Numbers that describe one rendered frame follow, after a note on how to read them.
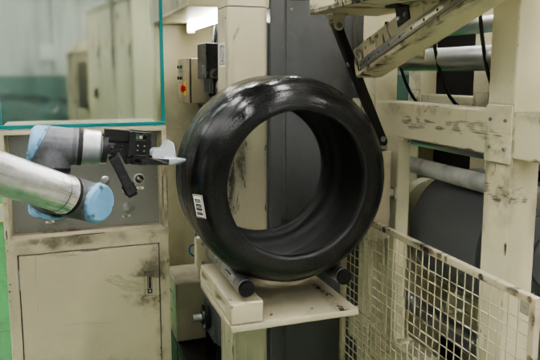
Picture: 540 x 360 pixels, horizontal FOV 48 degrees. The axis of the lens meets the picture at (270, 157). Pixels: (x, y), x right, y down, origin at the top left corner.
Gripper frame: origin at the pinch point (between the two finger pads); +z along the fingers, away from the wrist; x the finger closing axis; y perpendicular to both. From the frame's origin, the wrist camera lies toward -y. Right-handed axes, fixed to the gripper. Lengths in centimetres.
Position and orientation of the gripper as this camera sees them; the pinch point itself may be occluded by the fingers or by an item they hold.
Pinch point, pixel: (180, 162)
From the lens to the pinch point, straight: 157.4
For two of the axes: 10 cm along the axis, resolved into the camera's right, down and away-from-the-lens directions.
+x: -3.3, -1.3, 9.3
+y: 1.1, -9.9, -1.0
